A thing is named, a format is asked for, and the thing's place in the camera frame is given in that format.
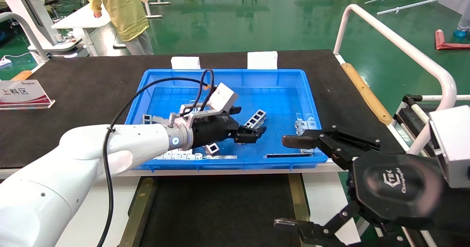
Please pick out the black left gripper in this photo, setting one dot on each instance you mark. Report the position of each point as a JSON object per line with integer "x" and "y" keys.
{"x": 213, "y": 129}

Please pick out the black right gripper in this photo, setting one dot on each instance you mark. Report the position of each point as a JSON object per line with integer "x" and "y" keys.
{"x": 396, "y": 188}

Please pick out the gray ladder-shaped metal bracket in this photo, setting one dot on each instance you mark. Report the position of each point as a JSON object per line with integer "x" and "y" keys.
{"x": 212, "y": 149}
{"x": 255, "y": 119}
{"x": 147, "y": 119}

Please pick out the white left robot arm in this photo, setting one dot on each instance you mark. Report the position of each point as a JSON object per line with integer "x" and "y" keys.
{"x": 91, "y": 147}

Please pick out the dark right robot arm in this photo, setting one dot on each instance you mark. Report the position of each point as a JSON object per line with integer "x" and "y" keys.
{"x": 459, "y": 210}

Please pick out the long gray metal strip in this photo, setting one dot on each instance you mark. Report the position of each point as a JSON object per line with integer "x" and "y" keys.
{"x": 224, "y": 157}

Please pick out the blue plastic bin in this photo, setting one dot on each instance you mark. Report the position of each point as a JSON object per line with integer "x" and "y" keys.
{"x": 271, "y": 92}

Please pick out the dark flat metal strip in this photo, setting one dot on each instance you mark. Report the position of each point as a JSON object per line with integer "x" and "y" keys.
{"x": 286, "y": 155}

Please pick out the gray perforated metal plate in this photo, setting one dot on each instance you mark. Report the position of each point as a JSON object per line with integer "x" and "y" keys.
{"x": 300, "y": 126}

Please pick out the white foam block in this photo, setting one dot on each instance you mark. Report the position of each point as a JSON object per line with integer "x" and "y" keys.
{"x": 185, "y": 63}
{"x": 262, "y": 60}

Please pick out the plain gray metal bar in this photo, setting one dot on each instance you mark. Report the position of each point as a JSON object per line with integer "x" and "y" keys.
{"x": 159, "y": 119}

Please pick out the black conveyor belt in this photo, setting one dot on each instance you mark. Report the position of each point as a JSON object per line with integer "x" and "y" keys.
{"x": 220, "y": 210}

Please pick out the wooden edge strip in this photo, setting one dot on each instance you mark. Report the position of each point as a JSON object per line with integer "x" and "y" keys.
{"x": 367, "y": 92}
{"x": 22, "y": 75}

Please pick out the black table mat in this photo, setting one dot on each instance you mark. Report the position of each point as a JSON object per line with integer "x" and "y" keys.
{"x": 84, "y": 89}

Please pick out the white handrail tube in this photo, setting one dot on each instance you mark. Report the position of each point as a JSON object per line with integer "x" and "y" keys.
{"x": 404, "y": 44}

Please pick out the person in yellow coat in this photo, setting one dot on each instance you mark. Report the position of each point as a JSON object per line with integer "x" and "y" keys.
{"x": 121, "y": 8}

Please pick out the red floor object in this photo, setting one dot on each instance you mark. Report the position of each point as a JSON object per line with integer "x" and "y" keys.
{"x": 449, "y": 45}

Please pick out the white work table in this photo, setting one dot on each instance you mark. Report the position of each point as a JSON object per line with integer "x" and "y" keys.
{"x": 82, "y": 17}

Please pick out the blue shoe cover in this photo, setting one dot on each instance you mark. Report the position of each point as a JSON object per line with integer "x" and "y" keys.
{"x": 462, "y": 33}

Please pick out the acrylic sign with red print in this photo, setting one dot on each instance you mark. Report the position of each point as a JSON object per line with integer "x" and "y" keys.
{"x": 24, "y": 94}

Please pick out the gray handrail tube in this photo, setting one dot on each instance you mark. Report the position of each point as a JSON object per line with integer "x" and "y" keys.
{"x": 33, "y": 37}

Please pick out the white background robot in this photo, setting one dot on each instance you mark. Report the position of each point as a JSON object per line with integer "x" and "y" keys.
{"x": 33, "y": 11}

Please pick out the white power adapter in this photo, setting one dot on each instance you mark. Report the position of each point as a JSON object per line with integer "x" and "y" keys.
{"x": 5, "y": 60}

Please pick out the brass conveyor side rail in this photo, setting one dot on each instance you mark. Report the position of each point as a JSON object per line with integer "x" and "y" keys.
{"x": 299, "y": 197}
{"x": 137, "y": 210}

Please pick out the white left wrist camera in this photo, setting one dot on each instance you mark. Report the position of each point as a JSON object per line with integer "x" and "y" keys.
{"x": 223, "y": 97}

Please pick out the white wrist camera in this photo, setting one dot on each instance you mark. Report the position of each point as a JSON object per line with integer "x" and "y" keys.
{"x": 223, "y": 97}
{"x": 453, "y": 147}

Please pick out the black side frame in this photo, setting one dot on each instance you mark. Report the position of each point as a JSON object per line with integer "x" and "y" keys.
{"x": 407, "y": 118}

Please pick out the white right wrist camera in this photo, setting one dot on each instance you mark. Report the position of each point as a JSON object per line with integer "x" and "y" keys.
{"x": 453, "y": 147}

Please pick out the white table leg frame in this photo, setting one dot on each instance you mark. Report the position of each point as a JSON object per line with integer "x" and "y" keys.
{"x": 152, "y": 0}

